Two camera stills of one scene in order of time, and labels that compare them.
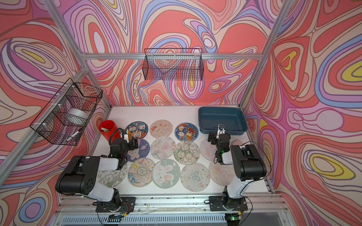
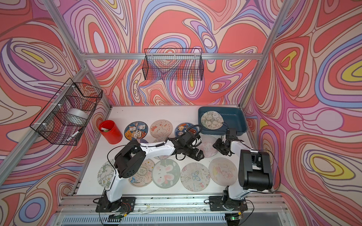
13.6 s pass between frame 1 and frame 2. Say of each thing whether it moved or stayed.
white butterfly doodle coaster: stayed
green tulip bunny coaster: moved
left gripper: moved
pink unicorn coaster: stayed
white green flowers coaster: stayed
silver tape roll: stayed
